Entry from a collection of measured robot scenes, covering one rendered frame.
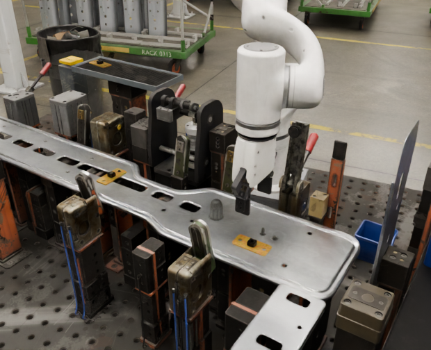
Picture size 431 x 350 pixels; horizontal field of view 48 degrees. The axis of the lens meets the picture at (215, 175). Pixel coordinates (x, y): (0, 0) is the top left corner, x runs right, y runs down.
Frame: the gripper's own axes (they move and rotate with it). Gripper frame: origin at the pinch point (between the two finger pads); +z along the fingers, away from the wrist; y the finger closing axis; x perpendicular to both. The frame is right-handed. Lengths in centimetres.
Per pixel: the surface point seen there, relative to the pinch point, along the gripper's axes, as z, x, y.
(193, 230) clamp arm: 2.1, -5.9, 13.3
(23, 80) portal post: 105, -361, -199
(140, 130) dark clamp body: 6, -49, -21
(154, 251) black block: 13.6, -17.5, 12.3
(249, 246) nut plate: 12.1, 0.1, 1.0
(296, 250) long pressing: 12.4, 9.0, -3.8
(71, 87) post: 6, -93, -35
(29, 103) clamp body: 10, -102, -23
